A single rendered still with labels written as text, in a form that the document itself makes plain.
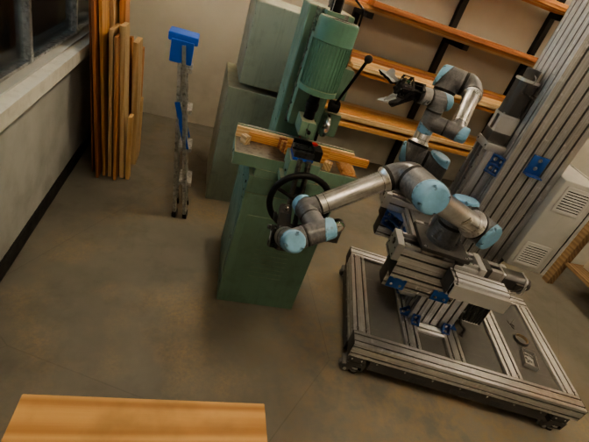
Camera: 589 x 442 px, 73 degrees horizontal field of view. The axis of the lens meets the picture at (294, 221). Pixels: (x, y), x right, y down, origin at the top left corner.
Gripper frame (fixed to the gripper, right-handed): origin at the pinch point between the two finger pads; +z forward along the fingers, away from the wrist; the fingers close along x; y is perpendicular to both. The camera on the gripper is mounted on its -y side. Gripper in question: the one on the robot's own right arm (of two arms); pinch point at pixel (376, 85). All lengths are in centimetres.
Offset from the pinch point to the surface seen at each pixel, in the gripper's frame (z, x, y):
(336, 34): 24.0, -9.5, 10.2
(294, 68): 32.1, -15.0, -24.2
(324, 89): 21.1, 4.6, -6.7
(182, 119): 82, -9, -90
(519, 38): -226, -219, -139
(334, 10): 23.3, -28.8, 2.3
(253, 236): 34, 61, -59
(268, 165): 37, 35, -29
